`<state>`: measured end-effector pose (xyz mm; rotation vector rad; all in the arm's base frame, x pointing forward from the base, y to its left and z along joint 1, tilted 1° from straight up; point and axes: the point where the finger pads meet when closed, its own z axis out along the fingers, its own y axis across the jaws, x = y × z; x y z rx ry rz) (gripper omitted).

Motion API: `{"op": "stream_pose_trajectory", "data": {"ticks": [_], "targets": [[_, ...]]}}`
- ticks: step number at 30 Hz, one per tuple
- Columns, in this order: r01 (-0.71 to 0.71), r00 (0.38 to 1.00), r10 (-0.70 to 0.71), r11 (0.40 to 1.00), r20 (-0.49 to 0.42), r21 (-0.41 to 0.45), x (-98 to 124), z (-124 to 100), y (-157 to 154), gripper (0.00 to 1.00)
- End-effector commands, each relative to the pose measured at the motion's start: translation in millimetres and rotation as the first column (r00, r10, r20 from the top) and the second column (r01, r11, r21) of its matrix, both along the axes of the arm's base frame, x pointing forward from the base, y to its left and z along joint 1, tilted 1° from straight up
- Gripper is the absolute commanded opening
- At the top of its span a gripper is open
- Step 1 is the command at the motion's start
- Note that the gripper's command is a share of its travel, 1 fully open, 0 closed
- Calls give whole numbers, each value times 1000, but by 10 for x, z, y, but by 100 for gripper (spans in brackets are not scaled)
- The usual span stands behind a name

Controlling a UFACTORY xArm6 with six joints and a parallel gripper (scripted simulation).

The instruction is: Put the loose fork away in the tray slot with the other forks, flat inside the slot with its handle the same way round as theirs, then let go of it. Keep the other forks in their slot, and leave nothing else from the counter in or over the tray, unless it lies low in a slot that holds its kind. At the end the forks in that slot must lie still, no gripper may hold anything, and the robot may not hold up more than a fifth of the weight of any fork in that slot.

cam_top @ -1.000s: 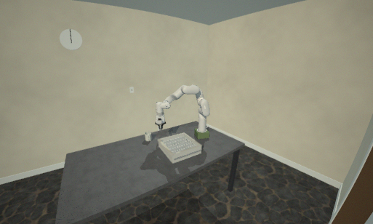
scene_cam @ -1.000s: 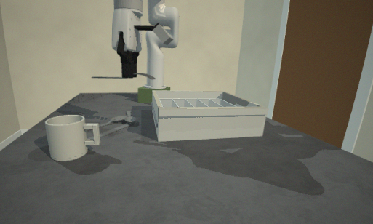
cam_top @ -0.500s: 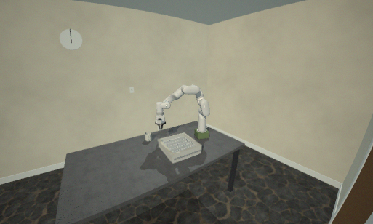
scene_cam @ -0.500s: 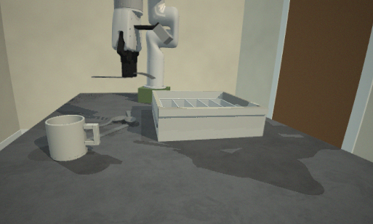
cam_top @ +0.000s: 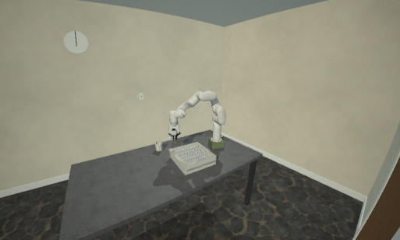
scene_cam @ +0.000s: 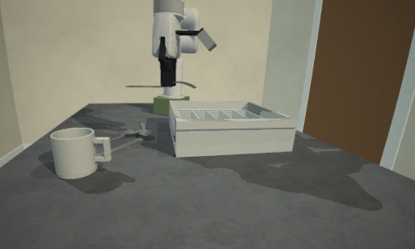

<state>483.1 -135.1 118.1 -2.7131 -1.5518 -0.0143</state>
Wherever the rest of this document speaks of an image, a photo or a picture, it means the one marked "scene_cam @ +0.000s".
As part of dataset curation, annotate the off-white mug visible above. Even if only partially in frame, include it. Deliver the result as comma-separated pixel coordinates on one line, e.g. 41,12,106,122
50,128,112,179

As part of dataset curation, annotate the beige open-top drawer box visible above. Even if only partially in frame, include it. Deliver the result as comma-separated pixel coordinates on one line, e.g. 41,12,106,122
169,100,299,158

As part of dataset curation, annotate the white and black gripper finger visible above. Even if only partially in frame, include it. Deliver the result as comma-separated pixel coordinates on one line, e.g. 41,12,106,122
158,36,173,87
172,58,177,82

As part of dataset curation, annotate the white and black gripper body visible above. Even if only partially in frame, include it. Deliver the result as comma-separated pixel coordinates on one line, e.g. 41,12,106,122
152,11,184,59

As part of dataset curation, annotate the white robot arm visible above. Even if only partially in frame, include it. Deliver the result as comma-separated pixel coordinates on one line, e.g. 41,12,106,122
154,0,217,99

